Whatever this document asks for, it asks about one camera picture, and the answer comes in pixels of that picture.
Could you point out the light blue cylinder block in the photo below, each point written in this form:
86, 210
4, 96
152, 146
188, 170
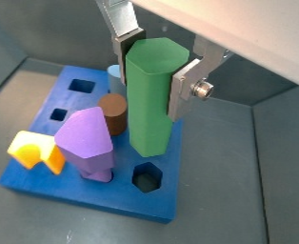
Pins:
116, 86

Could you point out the brown cylinder block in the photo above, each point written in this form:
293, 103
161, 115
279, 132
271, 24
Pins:
113, 106

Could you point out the purple pentagon peg block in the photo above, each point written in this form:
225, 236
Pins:
85, 143

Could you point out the blue shape sorter board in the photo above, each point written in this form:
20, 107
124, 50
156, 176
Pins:
143, 188

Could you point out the green hexagon prism block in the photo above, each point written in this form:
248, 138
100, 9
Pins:
151, 62

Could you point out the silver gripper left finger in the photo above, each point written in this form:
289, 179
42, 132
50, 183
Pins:
121, 21

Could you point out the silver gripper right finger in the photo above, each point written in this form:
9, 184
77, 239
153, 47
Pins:
189, 82

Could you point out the yellow arch block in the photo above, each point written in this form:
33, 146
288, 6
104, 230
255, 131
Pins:
32, 148

